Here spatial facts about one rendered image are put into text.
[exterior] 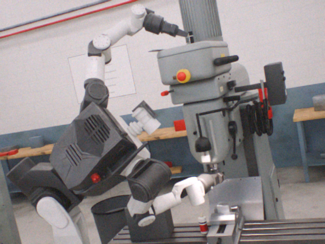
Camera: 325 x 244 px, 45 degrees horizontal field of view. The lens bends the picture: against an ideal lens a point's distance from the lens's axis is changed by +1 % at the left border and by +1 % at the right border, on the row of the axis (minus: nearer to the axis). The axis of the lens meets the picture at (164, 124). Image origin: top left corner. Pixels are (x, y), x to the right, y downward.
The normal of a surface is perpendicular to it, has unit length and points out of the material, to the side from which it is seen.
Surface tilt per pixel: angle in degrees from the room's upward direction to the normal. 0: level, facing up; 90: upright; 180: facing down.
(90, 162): 74
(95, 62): 56
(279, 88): 90
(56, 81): 90
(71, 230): 90
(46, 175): 89
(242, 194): 63
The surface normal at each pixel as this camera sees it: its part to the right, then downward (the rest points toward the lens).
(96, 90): 0.33, -0.45
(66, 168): -0.51, -0.07
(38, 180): 0.01, 0.12
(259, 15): -0.34, 0.19
